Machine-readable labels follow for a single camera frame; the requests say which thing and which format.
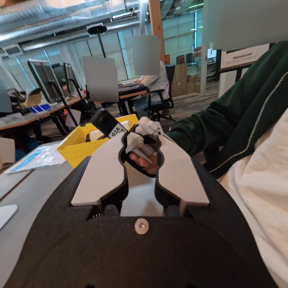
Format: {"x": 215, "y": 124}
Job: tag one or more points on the black bag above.
{"x": 131, "y": 88}

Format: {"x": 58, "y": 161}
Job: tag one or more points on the brown cardboard box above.
{"x": 179, "y": 81}

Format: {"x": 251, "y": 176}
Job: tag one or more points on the laminated paper sheet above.
{"x": 38, "y": 156}

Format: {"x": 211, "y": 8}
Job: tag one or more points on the black office monitor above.
{"x": 70, "y": 78}
{"x": 45, "y": 81}

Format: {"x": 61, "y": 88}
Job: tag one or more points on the person's right forearm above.
{"x": 202, "y": 130}

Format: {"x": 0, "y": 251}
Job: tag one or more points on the person's right hand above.
{"x": 146, "y": 165}

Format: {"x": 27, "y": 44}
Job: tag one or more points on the grey desk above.
{"x": 33, "y": 191}

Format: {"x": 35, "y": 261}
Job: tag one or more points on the yellow plastic bin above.
{"x": 74, "y": 150}

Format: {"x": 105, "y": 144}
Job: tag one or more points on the black pole stand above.
{"x": 97, "y": 30}

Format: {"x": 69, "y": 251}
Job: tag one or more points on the framed marker sign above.
{"x": 243, "y": 58}

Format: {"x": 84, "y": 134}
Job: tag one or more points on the wooden post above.
{"x": 156, "y": 27}

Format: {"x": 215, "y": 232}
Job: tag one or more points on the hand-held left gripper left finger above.
{"x": 101, "y": 175}

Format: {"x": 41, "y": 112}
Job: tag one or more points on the cardboard sheet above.
{"x": 33, "y": 99}

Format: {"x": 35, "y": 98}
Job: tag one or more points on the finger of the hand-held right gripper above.
{"x": 133, "y": 140}
{"x": 166, "y": 135}

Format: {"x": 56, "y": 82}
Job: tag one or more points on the black office chair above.
{"x": 166, "y": 103}

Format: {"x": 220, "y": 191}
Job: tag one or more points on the black monitor with white stand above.
{"x": 6, "y": 214}

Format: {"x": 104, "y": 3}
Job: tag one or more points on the blue plastic bin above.
{"x": 38, "y": 108}

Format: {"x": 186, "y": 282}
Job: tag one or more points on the silver air duct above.
{"x": 56, "y": 20}

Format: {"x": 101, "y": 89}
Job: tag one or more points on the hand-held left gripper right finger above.
{"x": 182, "y": 177}

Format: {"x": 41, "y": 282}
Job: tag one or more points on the white garment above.
{"x": 258, "y": 213}

